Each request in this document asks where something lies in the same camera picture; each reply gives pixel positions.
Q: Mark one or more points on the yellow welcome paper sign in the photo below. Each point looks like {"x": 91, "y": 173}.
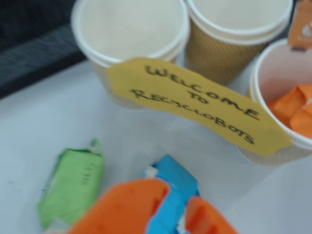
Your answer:
{"x": 170, "y": 102}

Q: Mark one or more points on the blue paper bundle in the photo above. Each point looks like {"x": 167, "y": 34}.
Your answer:
{"x": 175, "y": 195}

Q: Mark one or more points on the paper cup with green tag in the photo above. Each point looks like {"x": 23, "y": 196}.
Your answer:
{"x": 131, "y": 29}

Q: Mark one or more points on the paper cup with blue tag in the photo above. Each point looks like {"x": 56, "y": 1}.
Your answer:
{"x": 219, "y": 56}

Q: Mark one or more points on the green paper bundle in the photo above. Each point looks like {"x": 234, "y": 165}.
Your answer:
{"x": 70, "y": 185}

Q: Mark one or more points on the orange bin picture tag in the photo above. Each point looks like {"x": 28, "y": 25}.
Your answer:
{"x": 301, "y": 29}

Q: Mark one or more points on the black foam border strip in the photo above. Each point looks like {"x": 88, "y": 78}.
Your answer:
{"x": 36, "y": 63}

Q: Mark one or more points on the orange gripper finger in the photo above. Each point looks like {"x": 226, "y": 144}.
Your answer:
{"x": 202, "y": 219}
{"x": 122, "y": 209}

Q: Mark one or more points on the paper cup with orange tag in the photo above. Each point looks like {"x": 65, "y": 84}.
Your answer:
{"x": 273, "y": 73}

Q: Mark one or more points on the orange paper bundle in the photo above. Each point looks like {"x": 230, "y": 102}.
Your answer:
{"x": 290, "y": 107}

